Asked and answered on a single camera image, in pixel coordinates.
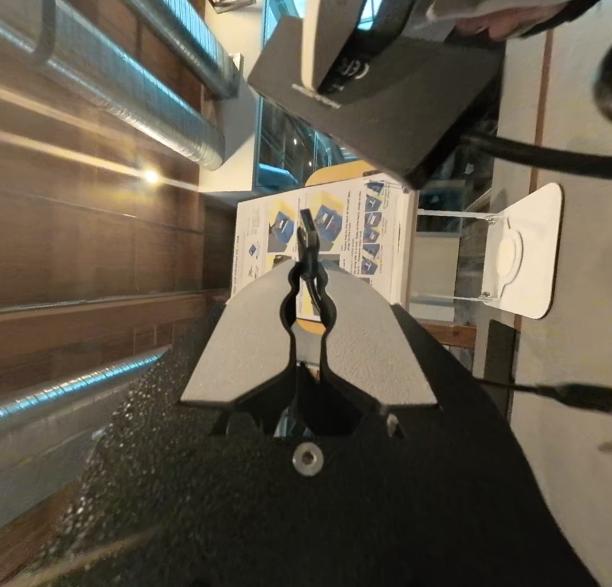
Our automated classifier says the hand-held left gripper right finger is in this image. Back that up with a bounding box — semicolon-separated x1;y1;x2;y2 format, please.
318;267;439;410

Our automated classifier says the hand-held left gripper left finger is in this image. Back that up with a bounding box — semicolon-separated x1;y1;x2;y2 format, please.
181;257;300;410

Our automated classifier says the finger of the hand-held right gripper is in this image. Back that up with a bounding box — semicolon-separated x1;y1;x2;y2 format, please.
300;0;385;98

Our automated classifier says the dark grey port box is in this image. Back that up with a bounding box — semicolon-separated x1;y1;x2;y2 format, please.
247;16;506;190

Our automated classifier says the black usb cable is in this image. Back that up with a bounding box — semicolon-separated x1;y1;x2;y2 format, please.
296;209;338;332

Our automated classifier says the person's right hand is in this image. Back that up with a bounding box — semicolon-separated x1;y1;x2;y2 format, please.
452;3;571;41

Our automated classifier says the printed instruction sheet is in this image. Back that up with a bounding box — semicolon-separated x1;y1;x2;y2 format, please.
229;176;419;321

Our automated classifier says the thick black box cable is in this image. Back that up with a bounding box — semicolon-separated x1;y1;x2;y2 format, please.
460;132;612;181

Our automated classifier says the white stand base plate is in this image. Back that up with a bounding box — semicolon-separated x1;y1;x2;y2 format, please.
479;183;565;320

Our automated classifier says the large silver ventilation duct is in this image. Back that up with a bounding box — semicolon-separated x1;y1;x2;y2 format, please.
0;0;226;171

